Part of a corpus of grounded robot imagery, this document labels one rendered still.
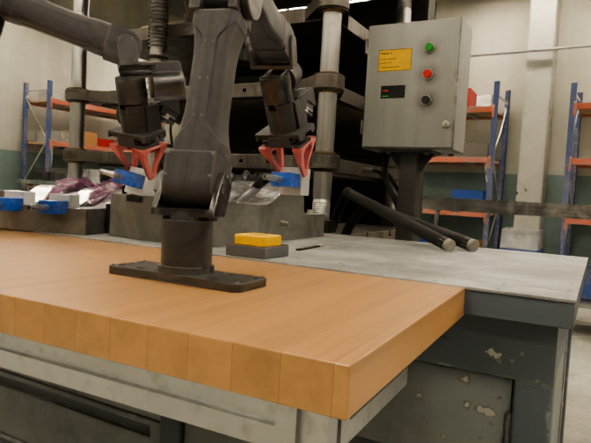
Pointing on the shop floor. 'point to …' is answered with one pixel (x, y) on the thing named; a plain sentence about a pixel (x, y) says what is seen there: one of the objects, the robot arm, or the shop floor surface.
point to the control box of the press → (415, 100)
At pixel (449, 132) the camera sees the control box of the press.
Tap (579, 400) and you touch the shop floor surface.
